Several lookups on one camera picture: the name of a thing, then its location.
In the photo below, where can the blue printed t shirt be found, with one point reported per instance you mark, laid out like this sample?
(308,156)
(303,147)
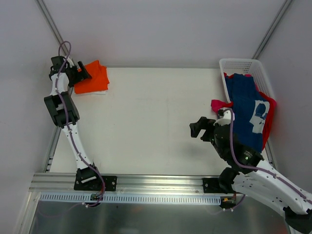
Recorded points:
(248,109)

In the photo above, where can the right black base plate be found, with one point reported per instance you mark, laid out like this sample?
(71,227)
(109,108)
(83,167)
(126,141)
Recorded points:
(210,185)

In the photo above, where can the orange t shirt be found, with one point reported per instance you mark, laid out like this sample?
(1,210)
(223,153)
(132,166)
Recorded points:
(98,82)

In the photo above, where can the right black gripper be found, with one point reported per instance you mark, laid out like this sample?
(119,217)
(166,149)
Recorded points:
(203,129)

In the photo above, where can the white plastic basket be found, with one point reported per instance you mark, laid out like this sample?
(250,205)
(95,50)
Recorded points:
(244,66)

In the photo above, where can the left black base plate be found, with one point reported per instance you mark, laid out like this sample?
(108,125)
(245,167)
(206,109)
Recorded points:
(97,184)

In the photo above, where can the red t shirt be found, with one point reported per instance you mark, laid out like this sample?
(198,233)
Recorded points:
(271,107)

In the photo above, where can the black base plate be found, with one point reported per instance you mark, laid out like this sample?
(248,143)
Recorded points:
(210,185)
(97,184)

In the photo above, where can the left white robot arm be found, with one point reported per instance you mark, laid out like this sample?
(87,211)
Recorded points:
(64,114)

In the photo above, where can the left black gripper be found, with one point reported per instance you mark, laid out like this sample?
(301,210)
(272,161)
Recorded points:
(79,73)

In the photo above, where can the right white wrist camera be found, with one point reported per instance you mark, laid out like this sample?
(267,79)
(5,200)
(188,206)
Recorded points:
(224,117)

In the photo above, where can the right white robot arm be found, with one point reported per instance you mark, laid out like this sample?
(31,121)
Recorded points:
(250,174)

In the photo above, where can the aluminium mounting rail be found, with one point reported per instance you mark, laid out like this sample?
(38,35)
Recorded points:
(133,184)

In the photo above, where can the white slotted cable duct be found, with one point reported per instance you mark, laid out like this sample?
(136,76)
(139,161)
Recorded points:
(132,198)

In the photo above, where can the folded white t shirt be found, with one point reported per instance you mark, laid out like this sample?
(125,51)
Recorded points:
(98,93)

